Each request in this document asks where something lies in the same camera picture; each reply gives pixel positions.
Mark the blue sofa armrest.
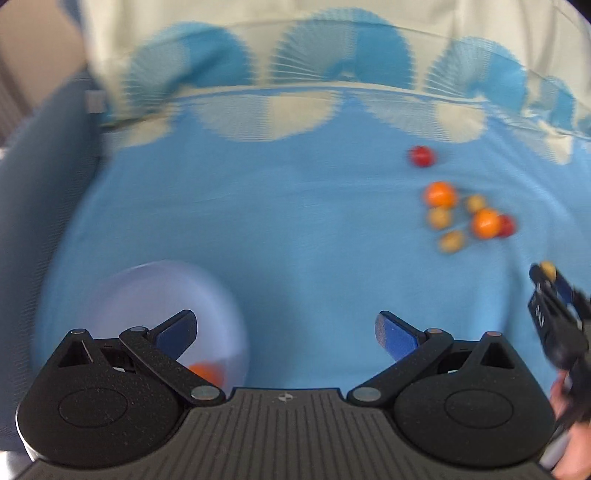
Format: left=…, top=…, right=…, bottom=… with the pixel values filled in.
left=1, top=71, right=101, bottom=452

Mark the yellow-brown longan bottom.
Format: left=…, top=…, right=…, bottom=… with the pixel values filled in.
left=540, top=260, right=557, bottom=282

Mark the red cherry tomato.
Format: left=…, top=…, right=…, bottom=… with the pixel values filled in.
left=409, top=145, right=437, bottom=168
left=498, top=214, right=517, bottom=238

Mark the light blue round plate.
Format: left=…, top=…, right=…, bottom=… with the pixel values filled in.
left=79, top=261, right=249, bottom=394

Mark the blue patterned bed sheet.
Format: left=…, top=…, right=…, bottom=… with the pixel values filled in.
left=32, top=1, right=590, bottom=389

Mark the person right hand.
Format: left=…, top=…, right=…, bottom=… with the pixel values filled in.
left=550, top=370, right=591, bottom=480

